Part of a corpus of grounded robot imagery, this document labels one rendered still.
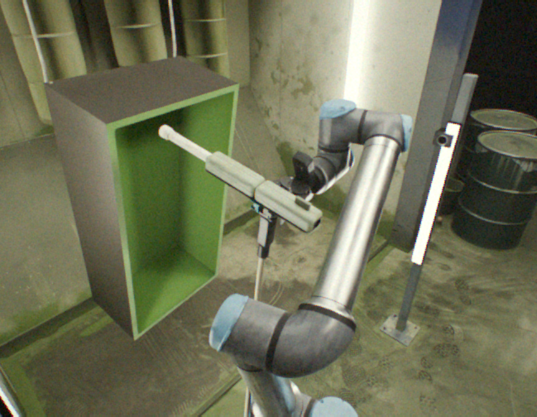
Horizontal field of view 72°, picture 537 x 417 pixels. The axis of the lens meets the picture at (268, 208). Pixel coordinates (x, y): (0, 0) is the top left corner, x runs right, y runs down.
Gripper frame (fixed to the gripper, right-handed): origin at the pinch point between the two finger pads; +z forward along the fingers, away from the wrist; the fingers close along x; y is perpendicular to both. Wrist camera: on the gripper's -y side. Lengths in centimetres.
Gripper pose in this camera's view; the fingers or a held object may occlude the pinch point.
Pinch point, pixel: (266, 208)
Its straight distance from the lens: 83.1
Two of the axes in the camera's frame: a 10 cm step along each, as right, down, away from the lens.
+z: -6.0, 4.5, -6.6
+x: -7.8, -4.9, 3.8
